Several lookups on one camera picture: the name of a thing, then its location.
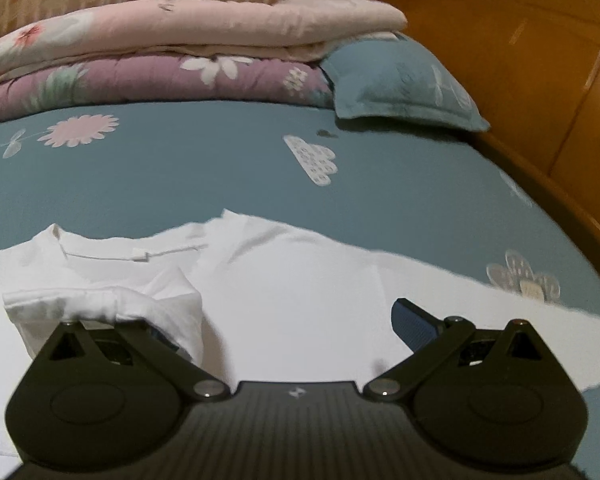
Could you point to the white printed t-shirt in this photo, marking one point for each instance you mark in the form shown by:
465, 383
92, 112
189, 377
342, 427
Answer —
290, 285

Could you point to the pink floral quilt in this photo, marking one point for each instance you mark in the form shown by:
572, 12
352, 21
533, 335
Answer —
205, 25

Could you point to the teal floral bed sheet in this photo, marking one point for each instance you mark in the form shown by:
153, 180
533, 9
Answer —
180, 175

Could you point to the purple floral quilt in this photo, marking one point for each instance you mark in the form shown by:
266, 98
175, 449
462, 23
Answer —
130, 80

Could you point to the wooden bed headboard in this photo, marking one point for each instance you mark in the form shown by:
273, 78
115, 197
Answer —
530, 60

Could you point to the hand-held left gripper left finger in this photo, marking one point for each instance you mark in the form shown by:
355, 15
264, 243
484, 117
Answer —
162, 342

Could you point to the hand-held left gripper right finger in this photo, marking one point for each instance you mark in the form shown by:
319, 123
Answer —
415, 322

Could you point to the teal floral pillow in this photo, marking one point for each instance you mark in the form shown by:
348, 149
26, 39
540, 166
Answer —
395, 80

